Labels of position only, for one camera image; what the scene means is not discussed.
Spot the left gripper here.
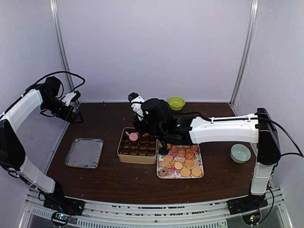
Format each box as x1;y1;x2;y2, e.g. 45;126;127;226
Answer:
41;96;83;124

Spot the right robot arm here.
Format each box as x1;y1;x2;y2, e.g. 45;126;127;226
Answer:
128;93;281;210

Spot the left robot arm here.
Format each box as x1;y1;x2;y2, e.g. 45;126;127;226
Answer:
0;73;83;211

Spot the gold cookie tin box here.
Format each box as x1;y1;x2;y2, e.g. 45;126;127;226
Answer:
117;127;158;164

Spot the black sandwich cookie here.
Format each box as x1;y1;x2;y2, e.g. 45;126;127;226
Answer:
158;147;169;155

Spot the green plastic bowl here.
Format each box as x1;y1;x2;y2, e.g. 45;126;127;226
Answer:
168;97;186;111

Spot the silver tin lid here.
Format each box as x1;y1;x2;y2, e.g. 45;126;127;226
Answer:
65;138;104;169

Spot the floral cookie tray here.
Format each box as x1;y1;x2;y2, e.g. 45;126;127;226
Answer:
156;144;204;179

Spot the round golden biscuit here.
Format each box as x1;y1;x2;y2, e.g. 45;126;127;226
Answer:
191;167;202;177
180;168;191;178

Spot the pale ceramic bowl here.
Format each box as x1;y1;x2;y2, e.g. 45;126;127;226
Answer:
230;144;251;164

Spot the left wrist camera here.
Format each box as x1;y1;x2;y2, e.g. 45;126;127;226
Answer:
61;91;81;106

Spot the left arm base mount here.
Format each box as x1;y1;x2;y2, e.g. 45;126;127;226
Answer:
43;198;85;227

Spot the left aluminium frame post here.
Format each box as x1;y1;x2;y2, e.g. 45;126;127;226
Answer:
49;0;80;106

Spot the aluminium frame post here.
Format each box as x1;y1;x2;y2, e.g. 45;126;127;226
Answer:
49;0;80;106
230;0;259;110

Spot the right aluminium frame post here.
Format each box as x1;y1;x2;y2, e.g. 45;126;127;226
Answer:
230;0;259;110

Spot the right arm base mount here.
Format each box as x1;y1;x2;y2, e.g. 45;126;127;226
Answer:
227;196;268;226

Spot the front aluminium rail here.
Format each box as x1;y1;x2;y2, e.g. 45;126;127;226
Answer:
17;188;294;228

